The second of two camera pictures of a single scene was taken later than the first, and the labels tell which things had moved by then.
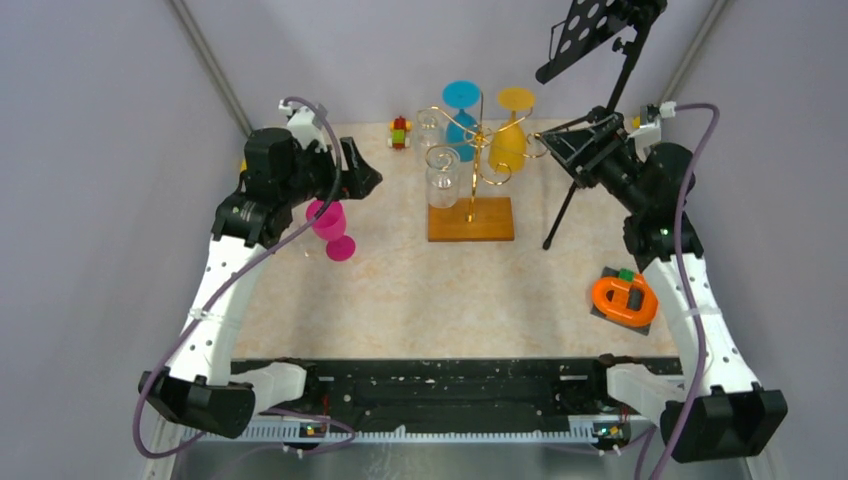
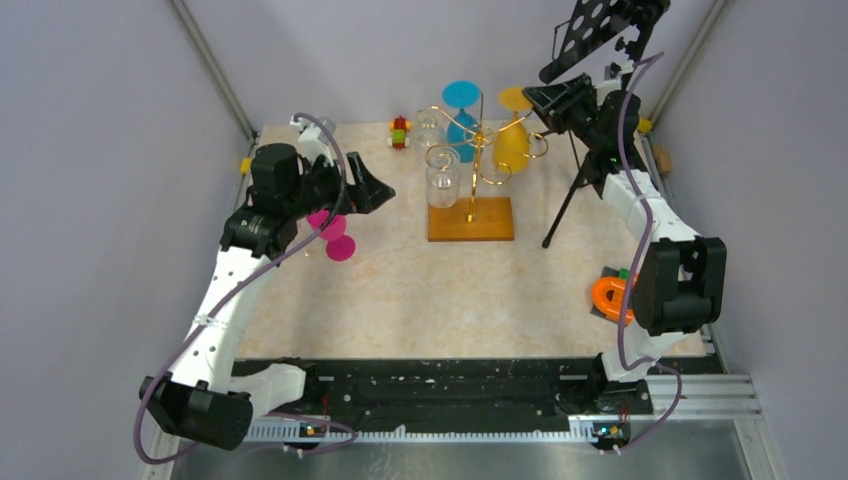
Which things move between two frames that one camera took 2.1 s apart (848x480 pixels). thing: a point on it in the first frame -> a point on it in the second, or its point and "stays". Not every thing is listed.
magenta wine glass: [331, 226] stays
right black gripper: [607, 137] -> [554, 102]
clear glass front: [442, 175] stays
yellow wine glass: [508, 144] stays
